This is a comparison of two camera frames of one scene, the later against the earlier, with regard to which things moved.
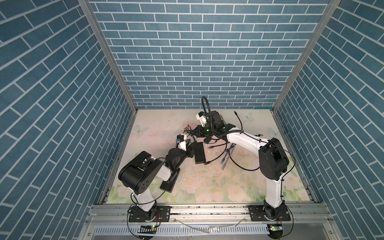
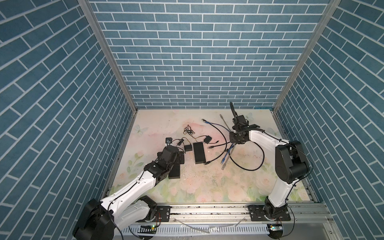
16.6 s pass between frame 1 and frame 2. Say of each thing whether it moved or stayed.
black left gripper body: moved
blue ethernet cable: stayed
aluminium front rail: stayed
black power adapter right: stayed
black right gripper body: moved
